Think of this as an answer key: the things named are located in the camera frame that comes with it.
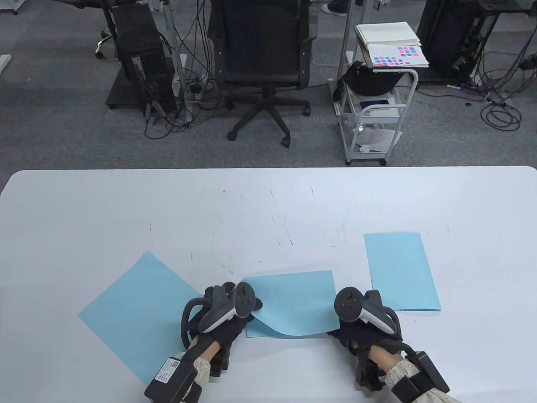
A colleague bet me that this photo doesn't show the grey and white tracking controller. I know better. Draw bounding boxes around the grey and white tracking controller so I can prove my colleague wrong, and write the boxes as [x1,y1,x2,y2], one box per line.
[334,286,400,336]
[180,282,257,350]

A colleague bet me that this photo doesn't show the white rolling cart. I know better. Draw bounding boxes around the white rolling cart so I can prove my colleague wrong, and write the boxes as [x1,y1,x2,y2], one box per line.
[334,50,419,165]

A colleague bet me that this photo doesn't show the person's right hand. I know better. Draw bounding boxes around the person's right hand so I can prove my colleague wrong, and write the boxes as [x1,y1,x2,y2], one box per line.
[327,320,405,357]

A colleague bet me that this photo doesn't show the sheet with coloured squares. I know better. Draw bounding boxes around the sheet with coloured squares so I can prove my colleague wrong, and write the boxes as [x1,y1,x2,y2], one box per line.
[364,42,430,68]

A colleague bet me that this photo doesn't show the black glove sensor module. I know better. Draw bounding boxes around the black glove sensor module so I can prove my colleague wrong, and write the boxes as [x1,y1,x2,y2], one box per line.
[209,353,232,377]
[356,357,386,392]

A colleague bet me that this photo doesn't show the white notebook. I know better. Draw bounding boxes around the white notebook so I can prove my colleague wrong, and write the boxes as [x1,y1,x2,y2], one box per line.
[355,22,421,47]

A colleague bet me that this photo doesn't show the white desk leg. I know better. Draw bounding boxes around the white desk leg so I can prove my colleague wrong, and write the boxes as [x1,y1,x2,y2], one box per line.
[161,0,188,103]
[328,0,358,115]

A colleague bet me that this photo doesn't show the coiled black floor cables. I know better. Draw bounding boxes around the coiled black floor cables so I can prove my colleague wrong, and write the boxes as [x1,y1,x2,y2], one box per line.
[420,38,537,131]

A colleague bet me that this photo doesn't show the black mesh office chair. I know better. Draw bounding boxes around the black mesh office chair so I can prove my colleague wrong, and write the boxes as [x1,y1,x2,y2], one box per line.
[209,0,320,148]

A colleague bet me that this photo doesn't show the chrome chair base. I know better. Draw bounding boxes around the chrome chair base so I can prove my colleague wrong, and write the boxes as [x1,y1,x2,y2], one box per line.
[94,27,116,59]

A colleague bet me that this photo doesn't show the person's right forearm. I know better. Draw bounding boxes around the person's right forearm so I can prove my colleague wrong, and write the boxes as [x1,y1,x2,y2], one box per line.
[366,344,462,403]

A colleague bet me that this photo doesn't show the crumpled white paper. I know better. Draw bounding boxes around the crumpled white paper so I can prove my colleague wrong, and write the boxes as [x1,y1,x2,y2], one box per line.
[357,128,402,154]

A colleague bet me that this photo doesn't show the tangle of black cables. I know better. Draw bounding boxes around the tangle of black cables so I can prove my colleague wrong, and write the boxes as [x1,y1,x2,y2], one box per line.
[143,0,227,140]

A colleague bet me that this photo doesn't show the large black computer tower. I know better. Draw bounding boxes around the large black computer tower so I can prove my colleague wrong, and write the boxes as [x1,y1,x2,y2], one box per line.
[417,0,498,82]

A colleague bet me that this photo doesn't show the person's left hand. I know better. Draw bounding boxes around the person's left hand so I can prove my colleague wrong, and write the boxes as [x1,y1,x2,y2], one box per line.
[189,282,265,370]

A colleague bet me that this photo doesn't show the black wrist camera box with label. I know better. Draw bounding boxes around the black wrist camera box with label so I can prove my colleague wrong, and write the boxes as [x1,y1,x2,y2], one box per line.
[144,356,206,403]

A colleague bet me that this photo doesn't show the light blue paper sheet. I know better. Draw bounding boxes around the light blue paper sheet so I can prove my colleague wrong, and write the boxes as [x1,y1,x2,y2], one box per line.
[78,252,206,386]
[364,232,442,312]
[243,270,341,339]

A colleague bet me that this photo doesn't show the black computer tower on stand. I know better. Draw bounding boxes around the black computer tower on stand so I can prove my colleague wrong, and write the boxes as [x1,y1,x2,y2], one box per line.
[105,4,177,115]

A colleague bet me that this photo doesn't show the person's left forearm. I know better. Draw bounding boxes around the person's left forearm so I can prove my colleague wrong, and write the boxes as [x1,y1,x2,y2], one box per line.
[176,336,222,393]

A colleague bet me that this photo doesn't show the black bag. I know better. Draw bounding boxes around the black bag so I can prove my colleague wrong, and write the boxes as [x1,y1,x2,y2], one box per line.
[339,61,399,96]

